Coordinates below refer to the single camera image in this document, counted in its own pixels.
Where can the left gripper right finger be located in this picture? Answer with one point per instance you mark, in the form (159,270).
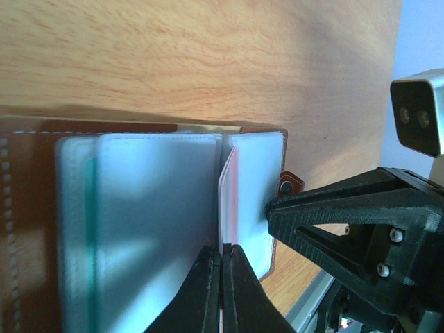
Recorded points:
(246,307)

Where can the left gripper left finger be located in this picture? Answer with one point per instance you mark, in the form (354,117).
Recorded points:
(195,308)

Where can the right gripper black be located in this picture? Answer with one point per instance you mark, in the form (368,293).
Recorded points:
(409,312)

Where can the white card red circles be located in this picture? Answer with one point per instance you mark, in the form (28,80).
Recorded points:
(228,190)

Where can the brown leather card holder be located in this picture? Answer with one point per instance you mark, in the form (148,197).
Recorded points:
(101,221)

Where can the aluminium rail frame front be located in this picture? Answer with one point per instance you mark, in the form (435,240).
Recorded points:
(303,316)

